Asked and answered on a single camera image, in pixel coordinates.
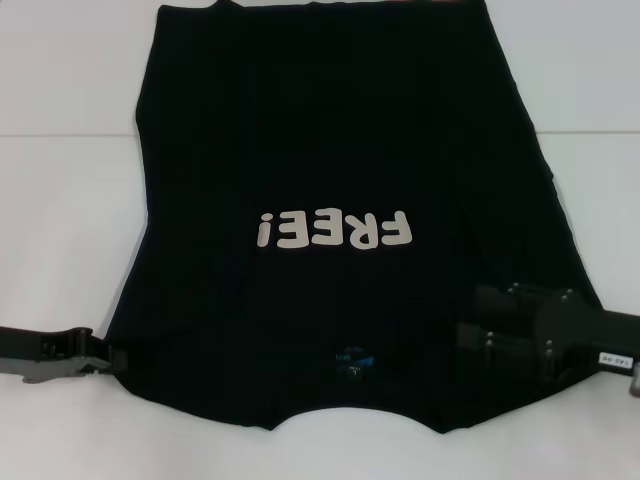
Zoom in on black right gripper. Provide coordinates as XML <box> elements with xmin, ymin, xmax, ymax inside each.
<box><xmin>456</xmin><ymin>281</ymin><xmax>640</xmax><ymax>375</ymax></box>

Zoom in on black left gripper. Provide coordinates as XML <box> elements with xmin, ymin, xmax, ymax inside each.
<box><xmin>0</xmin><ymin>323</ymin><xmax>130</xmax><ymax>387</ymax></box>

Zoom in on black shirt with FREE print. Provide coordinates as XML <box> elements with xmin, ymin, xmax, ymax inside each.
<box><xmin>107</xmin><ymin>0</ymin><xmax>609</xmax><ymax>437</ymax></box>

